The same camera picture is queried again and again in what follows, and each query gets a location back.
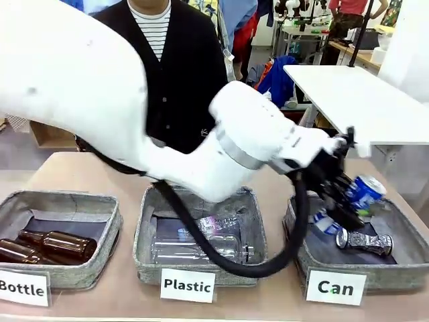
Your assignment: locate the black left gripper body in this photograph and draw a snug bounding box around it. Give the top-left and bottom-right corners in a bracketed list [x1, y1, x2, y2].
[306, 147, 346, 199]

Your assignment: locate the blue Pocari Sweat can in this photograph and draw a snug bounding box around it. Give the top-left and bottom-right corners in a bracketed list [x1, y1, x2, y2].
[344, 174, 388, 215]

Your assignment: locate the brown glass bottle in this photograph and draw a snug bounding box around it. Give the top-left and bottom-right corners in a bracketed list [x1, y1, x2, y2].
[0, 237, 58, 266]
[15, 229, 98, 264]

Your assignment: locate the crushed blue white can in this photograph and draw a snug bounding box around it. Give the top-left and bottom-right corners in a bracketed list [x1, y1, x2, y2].
[308, 206, 343, 235]

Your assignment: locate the black patterned can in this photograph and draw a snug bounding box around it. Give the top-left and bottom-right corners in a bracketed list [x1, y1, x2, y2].
[336, 229, 395, 258]

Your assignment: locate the grey fabric can basket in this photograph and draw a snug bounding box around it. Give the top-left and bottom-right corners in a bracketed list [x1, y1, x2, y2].
[283, 193, 429, 296]

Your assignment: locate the white Can label card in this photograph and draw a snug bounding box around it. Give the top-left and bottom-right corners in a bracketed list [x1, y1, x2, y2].
[305, 269, 369, 307]

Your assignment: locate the grey fabric plastic basket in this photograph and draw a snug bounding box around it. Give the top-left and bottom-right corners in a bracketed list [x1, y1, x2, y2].
[133, 184, 269, 288]

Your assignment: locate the grey fabric bottle basket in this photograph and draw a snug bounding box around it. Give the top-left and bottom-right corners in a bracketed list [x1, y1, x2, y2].
[0, 190, 123, 291]

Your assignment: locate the white table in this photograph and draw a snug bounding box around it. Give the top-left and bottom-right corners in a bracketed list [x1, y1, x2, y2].
[283, 64, 429, 147]

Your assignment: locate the blue jacket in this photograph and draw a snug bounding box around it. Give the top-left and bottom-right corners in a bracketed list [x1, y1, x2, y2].
[257, 55, 298, 108]

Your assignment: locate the wooden desk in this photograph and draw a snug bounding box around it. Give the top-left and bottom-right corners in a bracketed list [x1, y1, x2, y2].
[330, 40, 383, 71]

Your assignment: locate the labelled clear plastic bottle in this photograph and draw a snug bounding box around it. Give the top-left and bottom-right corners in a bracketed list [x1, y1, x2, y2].
[197, 216, 242, 239]

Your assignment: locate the white paper roll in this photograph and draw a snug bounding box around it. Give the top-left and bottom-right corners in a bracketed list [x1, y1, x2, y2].
[371, 46, 388, 64]

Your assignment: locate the white metal rack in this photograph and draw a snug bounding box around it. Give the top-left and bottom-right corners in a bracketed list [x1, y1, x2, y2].
[278, 19, 331, 64]

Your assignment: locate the black monitor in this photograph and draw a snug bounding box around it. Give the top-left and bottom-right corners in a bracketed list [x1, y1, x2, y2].
[355, 28, 379, 51]

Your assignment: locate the black stand pole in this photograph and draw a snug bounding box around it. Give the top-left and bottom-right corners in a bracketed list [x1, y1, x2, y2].
[348, 0, 375, 68]

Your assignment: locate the person in red shirt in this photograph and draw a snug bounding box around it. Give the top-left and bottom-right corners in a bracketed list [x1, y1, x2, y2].
[328, 0, 368, 40]

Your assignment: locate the red garment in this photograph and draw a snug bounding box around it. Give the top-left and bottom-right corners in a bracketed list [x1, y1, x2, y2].
[233, 13, 259, 64]

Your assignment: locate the person's black cardigan torso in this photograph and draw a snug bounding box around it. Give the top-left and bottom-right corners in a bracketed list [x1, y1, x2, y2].
[92, 0, 229, 155]

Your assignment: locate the white Plastic label card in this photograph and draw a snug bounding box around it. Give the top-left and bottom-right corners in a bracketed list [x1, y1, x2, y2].
[160, 268, 217, 305]

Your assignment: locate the striped white shirt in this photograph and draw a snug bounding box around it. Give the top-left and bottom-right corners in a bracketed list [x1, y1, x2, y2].
[129, 0, 172, 63]

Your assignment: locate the cardboard box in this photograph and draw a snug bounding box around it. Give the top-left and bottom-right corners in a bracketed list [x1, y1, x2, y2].
[29, 120, 78, 148]

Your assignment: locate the white Bottle label card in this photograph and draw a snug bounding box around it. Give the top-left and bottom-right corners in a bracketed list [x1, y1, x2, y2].
[0, 269, 52, 308]

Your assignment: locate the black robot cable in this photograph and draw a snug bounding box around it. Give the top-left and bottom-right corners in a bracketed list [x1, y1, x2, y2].
[75, 133, 309, 278]

